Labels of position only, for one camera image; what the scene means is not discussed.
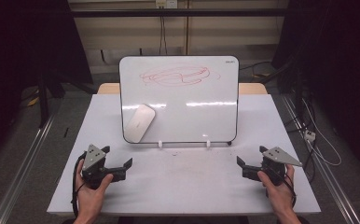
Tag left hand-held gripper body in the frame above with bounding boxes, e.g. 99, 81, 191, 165
81, 144, 118, 190

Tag brown vertical pipe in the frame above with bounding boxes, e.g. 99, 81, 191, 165
185, 0, 190, 56

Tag white whiteboard eraser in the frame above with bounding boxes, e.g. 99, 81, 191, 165
123, 104, 157, 144

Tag black horizontal bar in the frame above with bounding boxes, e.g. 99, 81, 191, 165
70, 7, 287, 19

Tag white cable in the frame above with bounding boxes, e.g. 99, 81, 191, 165
301, 98, 343, 167

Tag person's left hand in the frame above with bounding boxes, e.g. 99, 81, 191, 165
75, 160, 115, 218

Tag aluminium floor rail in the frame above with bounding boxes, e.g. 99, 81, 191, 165
281, 94, 360, 224
0, 114, 57, 224

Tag black curtain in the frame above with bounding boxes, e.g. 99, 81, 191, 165
0, 0, 94, 169
270, 0, 360, 180

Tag white power strip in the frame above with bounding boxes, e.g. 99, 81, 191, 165
303, 130, 317, 143

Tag white whiteboard with red scribble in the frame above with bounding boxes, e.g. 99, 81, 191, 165
118, 55, 241, 148

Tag black metal stand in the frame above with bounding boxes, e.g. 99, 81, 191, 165
37, 69, 99, 129

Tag black hanging cables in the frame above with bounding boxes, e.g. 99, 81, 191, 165
159, 7, 167, 56

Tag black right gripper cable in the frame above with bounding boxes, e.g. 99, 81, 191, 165
282, 172, 298, 208

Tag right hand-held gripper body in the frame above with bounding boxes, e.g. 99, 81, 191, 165
249, 147, 303, 187

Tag wooden table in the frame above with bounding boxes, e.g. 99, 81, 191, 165
97, 82, 269, 95

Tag person's right hand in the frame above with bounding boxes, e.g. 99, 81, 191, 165
256, 164, 297, 217

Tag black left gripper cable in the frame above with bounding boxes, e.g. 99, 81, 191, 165
71, 151, 88, 218

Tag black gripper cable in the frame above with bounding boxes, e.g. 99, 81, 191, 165
71, 151, 88, 218
282, 172, 298, 208

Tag white wall socket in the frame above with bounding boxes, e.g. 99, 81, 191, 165
155, 0, 179, 9

